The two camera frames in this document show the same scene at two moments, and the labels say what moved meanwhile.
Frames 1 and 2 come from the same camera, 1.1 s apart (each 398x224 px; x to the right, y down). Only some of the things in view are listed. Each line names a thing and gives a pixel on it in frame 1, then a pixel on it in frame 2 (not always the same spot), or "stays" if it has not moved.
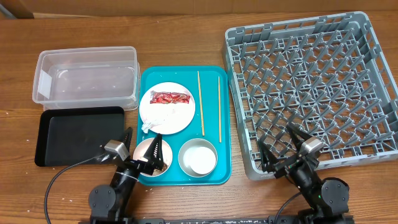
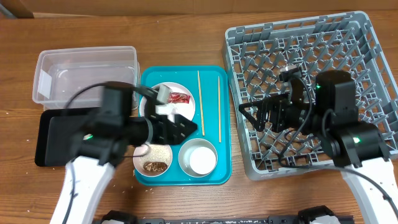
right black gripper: x=286 y=163 to x=280 y=112
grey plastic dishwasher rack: x=326 y=75 stays
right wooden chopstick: x=219 y=109 stays
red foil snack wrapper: x=166 y=98 stays
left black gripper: x=158 y=160 to x=164 y=136
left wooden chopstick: x=201 y=106 stays
